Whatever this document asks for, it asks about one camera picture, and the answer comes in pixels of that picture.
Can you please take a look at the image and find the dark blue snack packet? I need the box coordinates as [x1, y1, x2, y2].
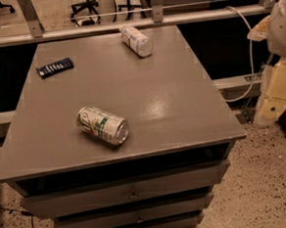
[36, 58, 73, 79]

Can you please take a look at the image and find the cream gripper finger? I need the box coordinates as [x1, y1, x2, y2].
[254, 57, 286, 126]
[248, 15, 270, 41]

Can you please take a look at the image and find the black floor cable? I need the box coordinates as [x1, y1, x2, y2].
[0, 205, 41, 228]

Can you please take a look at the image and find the grey drawer cabinet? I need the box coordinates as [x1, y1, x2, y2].
[0, 26, 246, 228]

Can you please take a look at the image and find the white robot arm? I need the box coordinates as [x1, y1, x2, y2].
[248, 0, 286, 126]

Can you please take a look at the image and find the green white 7up can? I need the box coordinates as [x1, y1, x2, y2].
[76, 107, 129, 146]

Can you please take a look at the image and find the white cable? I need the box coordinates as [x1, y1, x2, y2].
[218, 4, 259, 104]

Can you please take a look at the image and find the metal railing frame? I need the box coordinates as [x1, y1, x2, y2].
[0, 0, 279, 46]

